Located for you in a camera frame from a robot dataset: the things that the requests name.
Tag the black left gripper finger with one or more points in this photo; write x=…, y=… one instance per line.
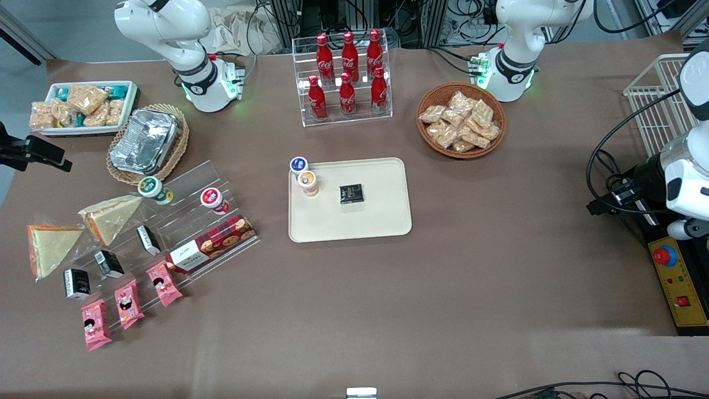
x=623, y=195
x=601, y=206

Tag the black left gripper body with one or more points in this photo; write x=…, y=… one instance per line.
x=646, y=178

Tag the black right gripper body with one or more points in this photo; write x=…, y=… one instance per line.
x=22, y=152

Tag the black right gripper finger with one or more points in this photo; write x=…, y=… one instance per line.
x=64, y=166
x=44, y=149

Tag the triangle sandwich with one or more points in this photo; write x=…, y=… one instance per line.
x=111, y=217
x=51, y=246

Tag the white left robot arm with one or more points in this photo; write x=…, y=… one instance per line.
x=518, y=33

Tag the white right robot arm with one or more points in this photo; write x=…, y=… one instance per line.
x=183, y=33

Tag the beige plastic tray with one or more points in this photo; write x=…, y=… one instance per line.
x=382, y=213

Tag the rice cracker packet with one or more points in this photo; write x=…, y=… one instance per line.
x=65, y=113
x=115, y=112
x=97, y=116
x=87, y=98
x=41, y=115

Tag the teal snack packet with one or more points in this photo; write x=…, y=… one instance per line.
x=62, y=94
x=118, y=91

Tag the red emergency stop button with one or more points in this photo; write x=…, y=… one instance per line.
x=664, y=255

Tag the silver foil container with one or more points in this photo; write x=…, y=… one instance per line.
x=144, y=141

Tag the white rectangular dish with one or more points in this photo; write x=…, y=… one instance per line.
x=130, y=105

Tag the green lid cup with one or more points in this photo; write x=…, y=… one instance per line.
x=152, y=188

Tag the yellow control box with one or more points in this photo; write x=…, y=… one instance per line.
x=684, y=282

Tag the small black white box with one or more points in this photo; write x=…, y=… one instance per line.
x=109, y=264
x=77, y=283
x=148, y=239

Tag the grey metal bar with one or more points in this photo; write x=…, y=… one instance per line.
x=22, y=33

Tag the oval wicker basket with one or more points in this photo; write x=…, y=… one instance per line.
x=180, y=141

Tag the clear wrapped cracker packet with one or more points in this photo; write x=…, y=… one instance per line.
x=475, y=138
x=490, y=132
x=483, y=113
x=463, y=146
x=461, y=102
x=441, y=134
x=432, y=114

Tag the clear acrylic stepped stand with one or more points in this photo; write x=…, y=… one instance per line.
x=188, y=227

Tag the pink snack packet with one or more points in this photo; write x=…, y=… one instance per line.
x=128, y=303
x=164, y=284
x=96, y=325

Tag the red lid cup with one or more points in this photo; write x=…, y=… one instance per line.
x=213, y=198

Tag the red tartan cookie box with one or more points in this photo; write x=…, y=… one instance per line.
x=213, y=244

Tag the round brown wicker basket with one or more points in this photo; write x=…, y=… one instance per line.
x=429, y=94

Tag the crumpled beige cloth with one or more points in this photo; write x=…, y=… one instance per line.
x=238, y=30

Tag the blue lid cup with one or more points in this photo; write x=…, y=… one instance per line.
x=298, y=164

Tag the orange lid cup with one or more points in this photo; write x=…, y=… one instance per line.
x=307, y=182

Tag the red cola bottle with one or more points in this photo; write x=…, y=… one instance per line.
x=347, y=98
x=379, y=93
x=317, y=102
x=349, y=55
x=374, y=52
x=324, y=58

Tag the black chocolate box gold print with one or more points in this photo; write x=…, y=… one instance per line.
x=351, y=193

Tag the clear acrylic bottle rack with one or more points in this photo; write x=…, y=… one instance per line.
x=360, y=119

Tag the small white device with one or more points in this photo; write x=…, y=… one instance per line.
x=361, y=393

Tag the aluminium equipment rack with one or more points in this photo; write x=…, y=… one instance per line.
x=332, y=16

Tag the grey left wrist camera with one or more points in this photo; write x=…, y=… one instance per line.
x=689, y=228

